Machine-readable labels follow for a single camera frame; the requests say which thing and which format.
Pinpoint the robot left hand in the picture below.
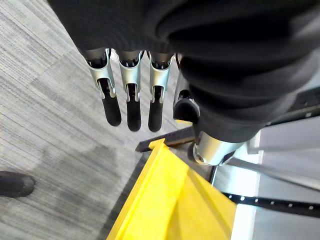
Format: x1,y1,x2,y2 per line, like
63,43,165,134
46,0,320,167

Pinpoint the yellow shelf board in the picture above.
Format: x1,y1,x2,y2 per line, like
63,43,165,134
106,138,238,240

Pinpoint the robot dark foot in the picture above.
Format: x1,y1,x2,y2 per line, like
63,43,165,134
0,170,36,199

